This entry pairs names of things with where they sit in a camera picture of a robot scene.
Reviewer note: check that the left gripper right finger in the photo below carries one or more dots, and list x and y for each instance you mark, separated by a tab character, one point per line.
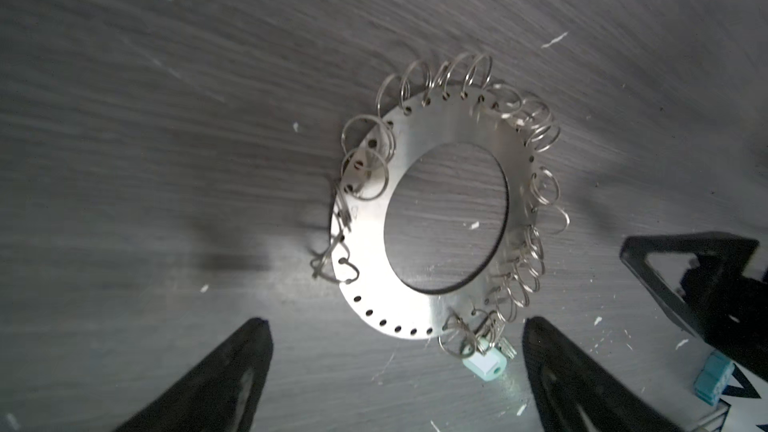
572	392

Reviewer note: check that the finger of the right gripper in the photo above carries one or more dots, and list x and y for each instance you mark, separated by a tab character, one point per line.
715	301

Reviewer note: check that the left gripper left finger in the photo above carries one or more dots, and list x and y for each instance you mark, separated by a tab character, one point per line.
221	393

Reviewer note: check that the mint green key tag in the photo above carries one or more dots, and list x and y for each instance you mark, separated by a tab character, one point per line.
489	361

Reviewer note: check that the light blue small toy block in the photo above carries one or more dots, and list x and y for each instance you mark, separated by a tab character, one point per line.
713	378

